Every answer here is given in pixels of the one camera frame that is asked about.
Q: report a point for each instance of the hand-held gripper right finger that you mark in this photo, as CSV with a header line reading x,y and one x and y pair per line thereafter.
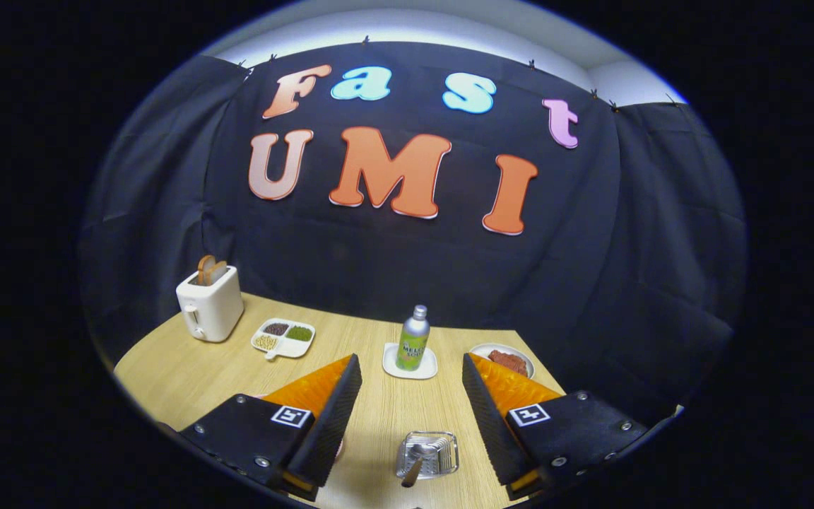
x,y
495,431

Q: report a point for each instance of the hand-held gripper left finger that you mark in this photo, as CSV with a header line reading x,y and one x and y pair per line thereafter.
x,y
329,431

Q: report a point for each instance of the pink round plate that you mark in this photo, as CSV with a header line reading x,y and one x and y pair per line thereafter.
x,y
340,449

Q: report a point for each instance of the fried meat piece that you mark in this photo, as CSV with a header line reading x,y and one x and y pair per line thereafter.
x,y
509,362

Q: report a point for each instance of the white oval food bowl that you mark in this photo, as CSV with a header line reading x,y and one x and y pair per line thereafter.
x,y
481,349

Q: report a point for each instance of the white divided dish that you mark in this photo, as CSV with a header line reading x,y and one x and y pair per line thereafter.
x,y
297,348

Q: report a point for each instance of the white square coaster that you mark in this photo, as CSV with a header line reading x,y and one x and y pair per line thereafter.
x,y
389,364

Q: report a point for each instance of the green beans pile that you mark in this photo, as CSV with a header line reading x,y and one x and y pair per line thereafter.
x,y
299,333

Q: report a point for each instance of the yellow beans pile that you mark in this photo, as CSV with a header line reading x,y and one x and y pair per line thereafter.
x,y
266,342

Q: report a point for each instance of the dark red beans pile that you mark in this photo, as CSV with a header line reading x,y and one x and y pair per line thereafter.
x,y
276,329

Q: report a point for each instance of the green soda bottle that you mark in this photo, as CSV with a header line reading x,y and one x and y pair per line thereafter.
x,y
414,343

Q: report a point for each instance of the white toaster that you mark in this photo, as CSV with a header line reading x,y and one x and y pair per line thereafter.
x,y
213,314

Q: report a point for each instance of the black backdrop cloth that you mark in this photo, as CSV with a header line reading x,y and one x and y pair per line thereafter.
x,y
350,261

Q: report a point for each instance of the brown toast slice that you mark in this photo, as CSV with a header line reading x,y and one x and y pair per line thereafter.
x,y
204,270
219,273

